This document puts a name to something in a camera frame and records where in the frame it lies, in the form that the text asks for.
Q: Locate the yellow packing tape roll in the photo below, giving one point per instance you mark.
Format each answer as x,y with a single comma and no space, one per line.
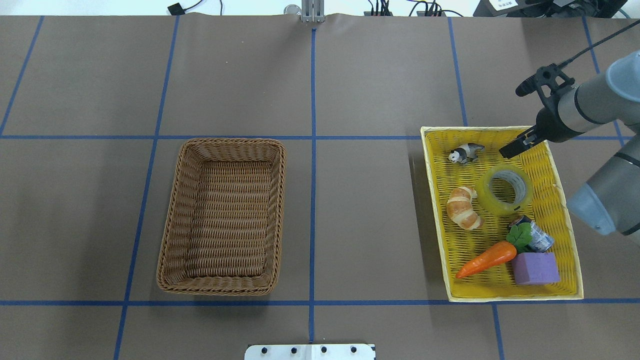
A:
504,190

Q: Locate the aluminium camera mount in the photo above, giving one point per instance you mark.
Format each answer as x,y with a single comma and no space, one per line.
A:
312,11

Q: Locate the purple foam block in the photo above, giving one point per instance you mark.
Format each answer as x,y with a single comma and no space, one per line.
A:
535,268

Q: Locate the orange toy carrot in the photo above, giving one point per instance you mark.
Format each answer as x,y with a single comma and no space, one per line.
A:
497,254

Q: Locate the brown wicker basket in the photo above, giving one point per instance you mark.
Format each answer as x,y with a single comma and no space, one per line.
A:
223,230

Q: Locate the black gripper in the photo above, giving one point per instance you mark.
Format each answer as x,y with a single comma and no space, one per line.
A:
548,124

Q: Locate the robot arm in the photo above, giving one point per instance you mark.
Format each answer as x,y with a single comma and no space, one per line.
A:
608,201

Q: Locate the yellow woven basket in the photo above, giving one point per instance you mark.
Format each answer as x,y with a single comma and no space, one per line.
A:
457,246

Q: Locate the toy croissant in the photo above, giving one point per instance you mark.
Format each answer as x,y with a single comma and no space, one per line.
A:
459,208

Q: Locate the toy panda figure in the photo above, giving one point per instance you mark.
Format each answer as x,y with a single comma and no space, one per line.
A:
465,153

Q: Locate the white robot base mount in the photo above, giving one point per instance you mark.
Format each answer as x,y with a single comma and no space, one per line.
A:
331,351

